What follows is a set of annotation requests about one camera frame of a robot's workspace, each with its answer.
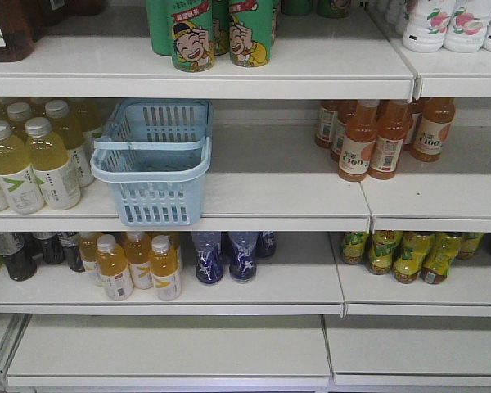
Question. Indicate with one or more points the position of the light blue plastic basket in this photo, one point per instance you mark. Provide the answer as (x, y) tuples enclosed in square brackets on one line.
[(153, 155)]

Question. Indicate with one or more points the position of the blue sports drink bottle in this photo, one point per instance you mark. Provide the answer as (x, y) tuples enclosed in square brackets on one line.
[(266, 244), (209, 260), (243, 265)]

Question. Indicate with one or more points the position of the white store shelf unit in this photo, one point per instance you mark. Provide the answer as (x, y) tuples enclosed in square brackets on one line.
[(306, 322)]

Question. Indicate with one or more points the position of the orange juice bottle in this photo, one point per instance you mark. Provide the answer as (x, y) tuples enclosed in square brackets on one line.
[(88, 249), (165, 269), (113, 266), (137, 245)]

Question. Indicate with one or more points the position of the orange C100 drink bottle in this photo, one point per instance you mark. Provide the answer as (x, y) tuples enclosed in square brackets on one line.
[(392, 128), (359, 140), (436, 121)]

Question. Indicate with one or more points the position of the yellow lemon tea bottle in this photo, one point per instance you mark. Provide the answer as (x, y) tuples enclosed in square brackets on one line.
[(380, 255), (470, 244), (414, 248), (445, 249), (353, 246)]

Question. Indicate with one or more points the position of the pale yellow drink bottle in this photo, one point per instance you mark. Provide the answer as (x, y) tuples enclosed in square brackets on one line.
[(17, 178), (51, 165), (68, 128)]

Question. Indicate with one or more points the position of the green cartoon drink can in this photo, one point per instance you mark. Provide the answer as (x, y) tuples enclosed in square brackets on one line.
[(250, 32), (191, 36)]

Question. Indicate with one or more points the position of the dark tea bottle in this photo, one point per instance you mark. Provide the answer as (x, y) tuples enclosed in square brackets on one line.
[(70, 243), (52, 250), (20, 265)]

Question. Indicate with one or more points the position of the white peach drink bottle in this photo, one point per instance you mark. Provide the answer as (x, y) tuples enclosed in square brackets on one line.
[(427, 24), (468, 26)]

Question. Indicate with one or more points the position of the brown tea bottle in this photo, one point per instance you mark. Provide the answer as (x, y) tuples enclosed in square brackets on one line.
[(16, 29)]

